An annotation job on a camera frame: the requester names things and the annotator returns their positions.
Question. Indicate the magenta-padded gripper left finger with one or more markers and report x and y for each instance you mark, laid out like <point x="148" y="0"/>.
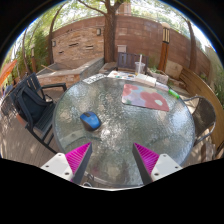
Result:
<point x="77" y="160"/>

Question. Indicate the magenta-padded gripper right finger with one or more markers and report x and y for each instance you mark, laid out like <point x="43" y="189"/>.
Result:
<point x="148" y="160"/>

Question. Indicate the blue and black computer mouse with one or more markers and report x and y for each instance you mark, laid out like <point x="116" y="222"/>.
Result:
<point x="90" y="120"/>

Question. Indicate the floral print mouse pad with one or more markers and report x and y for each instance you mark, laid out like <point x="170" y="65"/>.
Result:
<point x="145" y="96"/>

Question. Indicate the black slatted patio chair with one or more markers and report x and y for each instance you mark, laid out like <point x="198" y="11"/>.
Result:
<point x="31" y="106"/>

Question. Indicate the green plastic packet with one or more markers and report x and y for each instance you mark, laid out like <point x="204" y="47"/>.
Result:
<point x="173" y="93"/>

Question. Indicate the grey wicker metal chair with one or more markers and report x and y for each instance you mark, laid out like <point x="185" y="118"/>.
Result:
<point x="203" y="115"/>

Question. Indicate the pale blue booklet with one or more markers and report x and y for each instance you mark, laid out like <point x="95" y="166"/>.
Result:
<point x="162" y="86"/>

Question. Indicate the white license plate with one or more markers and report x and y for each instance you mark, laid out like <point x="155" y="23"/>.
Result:
<point x="94" y="78"/>

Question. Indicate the white square planter box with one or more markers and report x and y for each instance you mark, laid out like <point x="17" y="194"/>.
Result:
<point x="159" y="76"/>

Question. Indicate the stone raised garden bed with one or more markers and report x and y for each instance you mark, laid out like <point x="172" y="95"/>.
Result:
<point x="71" y="72"/>

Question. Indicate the curved wooden bench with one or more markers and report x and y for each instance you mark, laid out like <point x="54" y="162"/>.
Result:
<point x="203" y="90"/>

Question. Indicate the colourful open magazine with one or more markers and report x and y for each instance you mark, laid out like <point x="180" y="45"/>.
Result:
<point x="120" y="75"/>

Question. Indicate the clear plastic cup with straw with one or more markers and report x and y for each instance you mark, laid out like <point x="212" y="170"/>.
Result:
<point x="140" y="67"/>

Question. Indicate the pale stone slab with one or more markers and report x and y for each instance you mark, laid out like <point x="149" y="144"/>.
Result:
<point x="174" y="69"/>

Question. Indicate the dark wooden slatted chair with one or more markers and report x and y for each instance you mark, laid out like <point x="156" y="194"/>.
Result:
<point x="128" y="61"/>

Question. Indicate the orange patio umbrella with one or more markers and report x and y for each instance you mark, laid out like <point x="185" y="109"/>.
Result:
<point x="7" y="71"/>

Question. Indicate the grey utility box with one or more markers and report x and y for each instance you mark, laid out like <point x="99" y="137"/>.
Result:
<point x="121" y="48"/>

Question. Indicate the slender straight tree trunk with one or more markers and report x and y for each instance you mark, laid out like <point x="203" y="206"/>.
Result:
<point x="192" y="50"/>

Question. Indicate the thin curved tree trunk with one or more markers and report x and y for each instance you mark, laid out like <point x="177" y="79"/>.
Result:
<point x="50" y="43"/>

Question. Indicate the thick tree trunk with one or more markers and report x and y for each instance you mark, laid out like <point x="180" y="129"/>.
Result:
<point x="110" y="36"/>

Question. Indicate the wooden garden lamp post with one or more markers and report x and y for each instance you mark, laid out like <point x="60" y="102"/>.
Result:
<point x="164" y="50"/>

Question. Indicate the black wall lamp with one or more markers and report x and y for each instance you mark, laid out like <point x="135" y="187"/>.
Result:
<point x="98" y="32"/>
<point x="53" y="43"/>

